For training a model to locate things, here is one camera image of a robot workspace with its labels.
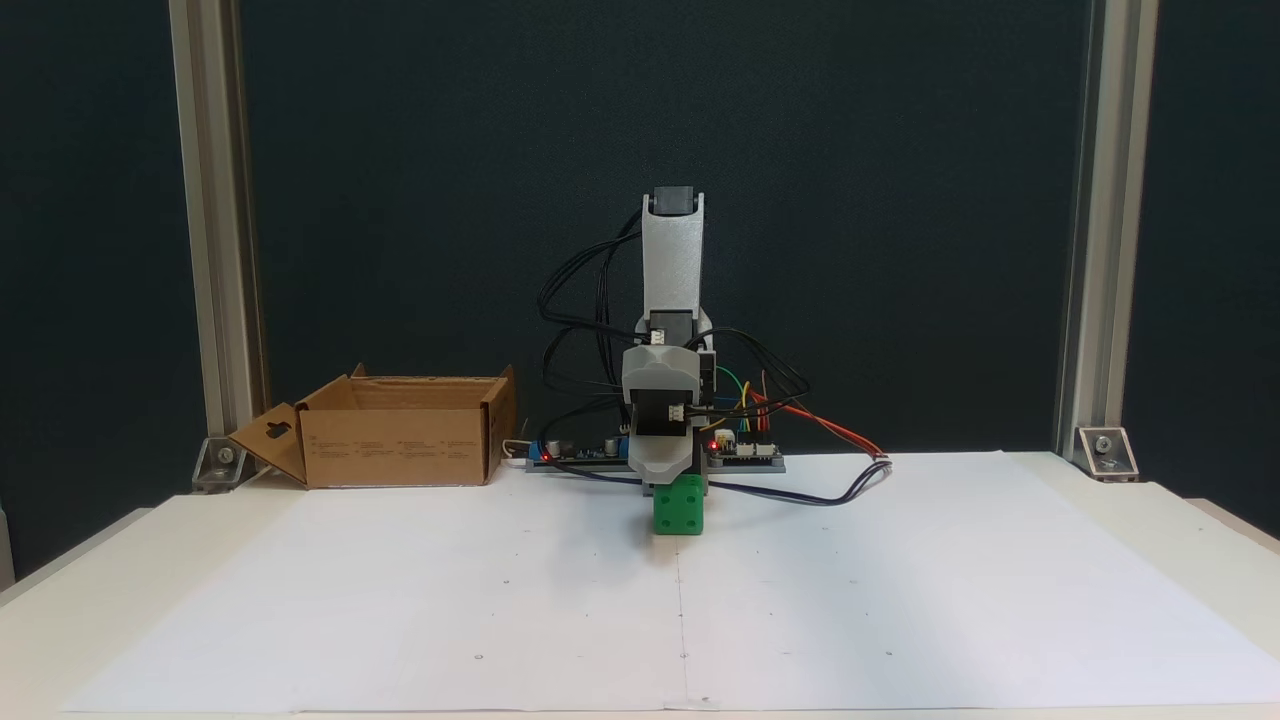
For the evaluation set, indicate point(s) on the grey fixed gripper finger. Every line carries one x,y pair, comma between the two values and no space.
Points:
665,458

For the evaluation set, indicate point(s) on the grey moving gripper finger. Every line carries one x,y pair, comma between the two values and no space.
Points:
660,365

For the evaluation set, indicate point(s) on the green dice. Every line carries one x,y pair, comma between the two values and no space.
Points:
678,508

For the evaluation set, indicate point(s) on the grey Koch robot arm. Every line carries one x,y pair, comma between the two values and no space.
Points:
672,260

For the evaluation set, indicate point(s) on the blue power circuit board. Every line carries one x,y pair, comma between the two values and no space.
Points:
585,452

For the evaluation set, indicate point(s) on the brown cardboard box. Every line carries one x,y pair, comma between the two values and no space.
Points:
390,445

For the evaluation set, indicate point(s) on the white paper sheet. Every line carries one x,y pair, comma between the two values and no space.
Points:
400,600

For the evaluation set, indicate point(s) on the metal corner bracket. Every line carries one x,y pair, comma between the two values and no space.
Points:
222,462
1105,450

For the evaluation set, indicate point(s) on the aluminium frame post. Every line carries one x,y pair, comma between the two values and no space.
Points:
1105,250
215,250

